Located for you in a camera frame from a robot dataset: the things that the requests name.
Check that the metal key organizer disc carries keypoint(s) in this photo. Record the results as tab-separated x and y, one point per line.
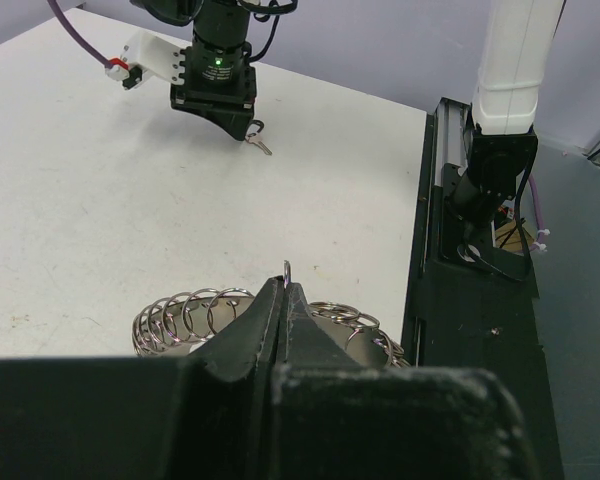
235	320

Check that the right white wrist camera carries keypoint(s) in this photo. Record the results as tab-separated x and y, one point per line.
145	56

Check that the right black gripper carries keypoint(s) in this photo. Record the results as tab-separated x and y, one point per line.
221	82

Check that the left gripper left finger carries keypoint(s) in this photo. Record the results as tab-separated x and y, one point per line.
132	418

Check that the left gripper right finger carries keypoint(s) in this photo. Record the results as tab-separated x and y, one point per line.
331	418

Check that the black tag key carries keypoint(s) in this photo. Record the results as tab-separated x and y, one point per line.
254	136

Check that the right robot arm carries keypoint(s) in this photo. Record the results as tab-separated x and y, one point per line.
505	100

